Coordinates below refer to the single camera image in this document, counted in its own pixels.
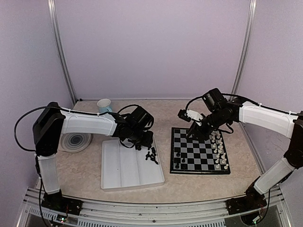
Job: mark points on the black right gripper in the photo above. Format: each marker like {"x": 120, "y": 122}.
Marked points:
{"x": 202, "y": 135}

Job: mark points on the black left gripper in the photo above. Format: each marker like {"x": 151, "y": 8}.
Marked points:
{"x": 148, "y": 141}

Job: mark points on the white plastic tray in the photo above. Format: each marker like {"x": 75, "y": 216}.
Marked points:
{"x": 126, "y": 168}

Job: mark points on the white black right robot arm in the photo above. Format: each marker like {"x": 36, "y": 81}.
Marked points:
{"x": 244, "y": 110}

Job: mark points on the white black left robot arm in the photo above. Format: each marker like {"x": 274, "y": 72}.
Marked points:
{"x": 54, "y": 121}

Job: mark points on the pile of black chess pieces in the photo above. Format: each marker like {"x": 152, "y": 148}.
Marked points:
{"x": 152, "y": 155}

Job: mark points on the black white chess board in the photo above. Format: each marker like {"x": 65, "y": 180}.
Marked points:
{"x": 199, "y": 155}

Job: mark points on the light blue mug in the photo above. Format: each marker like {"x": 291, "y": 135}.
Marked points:
{"x": 104, "y": 105}

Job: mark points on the clear plastic lid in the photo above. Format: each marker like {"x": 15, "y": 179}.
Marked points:
{"x": 74, "y": 142}

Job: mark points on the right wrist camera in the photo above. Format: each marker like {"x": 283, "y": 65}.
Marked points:
{"x": 190, "y": 115}

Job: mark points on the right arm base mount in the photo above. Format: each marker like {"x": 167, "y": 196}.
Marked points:
{"x": 244, "y": 204}

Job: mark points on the front aluminium rail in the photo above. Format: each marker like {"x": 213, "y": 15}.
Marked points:
{"x": 96, "y": 213}

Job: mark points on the right aluminium frame post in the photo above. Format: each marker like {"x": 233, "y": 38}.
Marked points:
{"x": 245, "y": 46}

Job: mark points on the aluminium frame post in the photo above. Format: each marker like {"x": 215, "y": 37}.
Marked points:
{"x": 59, "y": 47}
{"x": 245, "y": 46}

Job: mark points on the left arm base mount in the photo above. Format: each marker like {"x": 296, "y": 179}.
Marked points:
{"x": 63, "y": 205}

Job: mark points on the left aluminium frame post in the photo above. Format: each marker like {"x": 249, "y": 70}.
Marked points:
{"x": 59, "y": 47}

